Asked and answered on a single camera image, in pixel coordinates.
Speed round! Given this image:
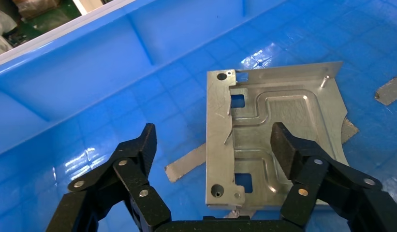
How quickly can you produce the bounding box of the blue plastic bin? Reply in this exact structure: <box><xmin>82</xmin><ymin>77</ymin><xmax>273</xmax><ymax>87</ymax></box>
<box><xmin>0</xmin><ymin>0</ymin><xmax>397</xmax><ymax>232</ymax></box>

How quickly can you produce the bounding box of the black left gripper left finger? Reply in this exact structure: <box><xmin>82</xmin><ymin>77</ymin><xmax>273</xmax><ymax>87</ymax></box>
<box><xmin>46</xmin><ymin>123</ymin><xmax>172</xmax><ymax>232</ymax></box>

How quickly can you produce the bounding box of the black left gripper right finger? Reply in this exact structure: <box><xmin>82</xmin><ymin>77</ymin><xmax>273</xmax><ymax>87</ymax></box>
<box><xmin>270</xmin><ymin>122</ymin><xmax>397</xmax><ymax>232</ymax></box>

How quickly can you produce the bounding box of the machined aluminium plate part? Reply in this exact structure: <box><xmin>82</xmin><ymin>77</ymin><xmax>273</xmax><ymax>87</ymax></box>
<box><xmin>205</xmin><ymin>61</ymin><xmax>350</xmax><ymax>212</ymax></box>

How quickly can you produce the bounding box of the flat grey metal strip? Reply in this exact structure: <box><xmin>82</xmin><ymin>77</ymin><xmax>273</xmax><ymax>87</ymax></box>
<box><xmin>374</xmin><ymin>72</ymin><xmax>397</xmax><ymax>106</ymax></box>
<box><xmin>164</xmin><ymin>142</ymin><xmax>208</xmax><ymax>184</ymax></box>
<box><xmin>340</xmin><ymin>116</ymin><xmax>360</xmax><ymax>145</ymax></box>
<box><xmin>223</xmin><ymin>206</ymin><xmax>257</xmax><ymax>220</ymax></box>

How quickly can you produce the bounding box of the brown cardboard box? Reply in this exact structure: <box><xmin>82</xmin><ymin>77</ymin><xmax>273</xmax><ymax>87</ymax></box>
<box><xmin>12</xmin><ymin>0</ymin><xmax>61</xmax><ymax>20</ymax></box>

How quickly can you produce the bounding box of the clear plastic bag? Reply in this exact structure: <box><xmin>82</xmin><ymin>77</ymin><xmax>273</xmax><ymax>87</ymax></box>
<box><xmin>0</xmin><ymin>6</ymin><xmax>18</xmax><ymax>58</ymax></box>

